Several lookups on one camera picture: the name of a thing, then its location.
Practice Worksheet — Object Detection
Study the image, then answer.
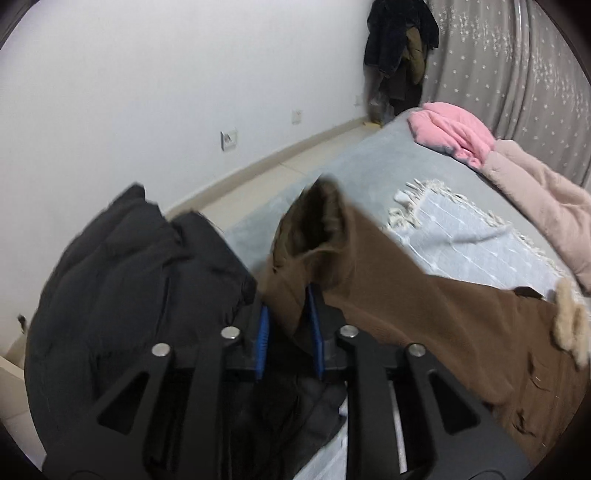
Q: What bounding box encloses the black puffer jacket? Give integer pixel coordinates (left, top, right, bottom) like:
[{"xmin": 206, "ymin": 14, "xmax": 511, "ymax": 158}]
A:
[{"xmin": 25, "ymin": 184, "xmax": 347, "ymax": 480}]

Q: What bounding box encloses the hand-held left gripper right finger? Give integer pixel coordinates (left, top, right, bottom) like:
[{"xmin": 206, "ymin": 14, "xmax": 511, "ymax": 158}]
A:
[{"xmin": 305, "ymin": 283, "xmax": 533, "ymax": 480}]

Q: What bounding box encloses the pink quilt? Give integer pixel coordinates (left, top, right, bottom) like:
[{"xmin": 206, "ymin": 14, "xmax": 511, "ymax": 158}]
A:
[{"xmin": 407, "ymin": 102, "xmax": 498, "ymax": 169}]

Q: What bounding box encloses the grey star-print curtain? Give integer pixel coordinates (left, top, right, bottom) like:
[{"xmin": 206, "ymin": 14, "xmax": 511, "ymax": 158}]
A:
[
  {"xmin": 421, "ymin": 0, "xmax": 527, "ymax": 139},
  {"xmin": 519, "ymin": 2, "xmax": 591, "ymax": 195}
]

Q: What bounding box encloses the dark hanging coat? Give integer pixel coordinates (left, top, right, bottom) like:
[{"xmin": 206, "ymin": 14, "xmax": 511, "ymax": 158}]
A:
[{"xmin": 363, "ymin": 0, "xmax": 440, "ymax": 116}]

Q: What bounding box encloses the light blue fringed blanket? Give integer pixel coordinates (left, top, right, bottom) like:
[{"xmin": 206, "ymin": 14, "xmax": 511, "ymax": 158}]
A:
[{"xmin": 385, "ymin": 179, "xmax": 575, "ymax": 301}]

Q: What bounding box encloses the bed with grey sheet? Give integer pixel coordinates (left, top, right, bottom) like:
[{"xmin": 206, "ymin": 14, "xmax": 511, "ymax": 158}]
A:
[{"xmin": 166, "ymin": 104, "xmax": 591, "ymax": 480}]

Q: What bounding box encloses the clear plastic bag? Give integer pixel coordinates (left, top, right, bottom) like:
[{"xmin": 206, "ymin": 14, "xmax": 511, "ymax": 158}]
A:
[{"xmin": 367, "ymin": 89, "xmax": 394, "ymax": 125}]

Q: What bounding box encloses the olive hanging jacket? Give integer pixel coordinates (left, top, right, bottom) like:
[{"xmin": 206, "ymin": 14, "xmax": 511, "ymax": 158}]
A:
[{"xmin": 405, "ymin": 25, "xmax": 428, "ymax": 86}]

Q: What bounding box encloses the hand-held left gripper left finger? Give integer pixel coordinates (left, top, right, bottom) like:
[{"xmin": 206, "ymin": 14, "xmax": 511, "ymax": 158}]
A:
[{"xmin": 42, "ymin": 301, "xmax": 272, "ymax": 480}]

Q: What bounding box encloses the brown coat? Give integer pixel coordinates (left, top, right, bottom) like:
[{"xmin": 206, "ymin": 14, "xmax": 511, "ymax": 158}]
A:
[{"xmin": 256, "ymin": 174, "xmax": 591, "ymax": 462}]

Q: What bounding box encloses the beige quilt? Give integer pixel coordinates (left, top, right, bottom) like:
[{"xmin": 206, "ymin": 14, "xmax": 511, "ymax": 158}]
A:
[{"xmin": 479, "ymin": 138, "xmax": 591, "ymax": 297}]

